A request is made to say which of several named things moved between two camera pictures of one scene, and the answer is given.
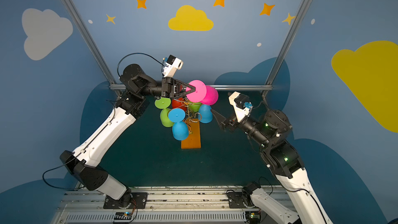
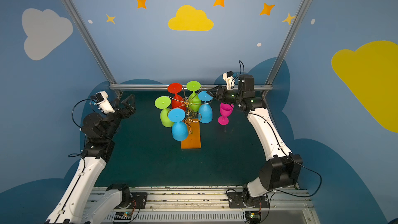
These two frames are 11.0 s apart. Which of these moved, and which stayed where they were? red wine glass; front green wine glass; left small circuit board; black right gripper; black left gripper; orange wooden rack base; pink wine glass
Moved: pink wine glass; black left gripper; black right gripper
Stayed: red wine glass; left small circuit board; orange wooden rack base; front green wine glass
